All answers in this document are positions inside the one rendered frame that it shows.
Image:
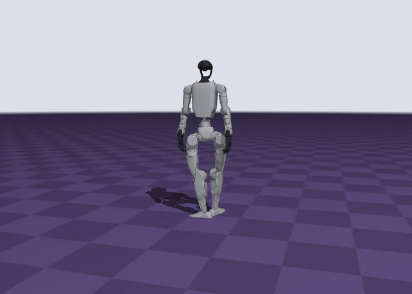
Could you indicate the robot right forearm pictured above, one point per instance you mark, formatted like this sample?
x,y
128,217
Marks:
x,y
227,121

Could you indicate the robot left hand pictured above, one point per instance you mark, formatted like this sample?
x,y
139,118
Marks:
x,y
180,140

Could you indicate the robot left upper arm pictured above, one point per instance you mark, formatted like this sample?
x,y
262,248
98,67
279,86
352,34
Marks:
x,y
186,100

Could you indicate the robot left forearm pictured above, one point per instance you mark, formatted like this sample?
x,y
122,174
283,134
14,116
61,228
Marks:
x,y
183,122

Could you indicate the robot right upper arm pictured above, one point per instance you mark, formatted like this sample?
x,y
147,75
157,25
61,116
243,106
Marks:
x,y
222,90

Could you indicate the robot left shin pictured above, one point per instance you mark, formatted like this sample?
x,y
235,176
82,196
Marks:
x,y
201,190

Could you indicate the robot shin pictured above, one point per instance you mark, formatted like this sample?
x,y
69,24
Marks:
x,y
216,186
201,190

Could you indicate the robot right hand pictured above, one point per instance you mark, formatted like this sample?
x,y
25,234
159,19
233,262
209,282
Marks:
x,y
228,142

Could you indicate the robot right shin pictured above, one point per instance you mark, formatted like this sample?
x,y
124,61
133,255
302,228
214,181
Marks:
x,y
216,186

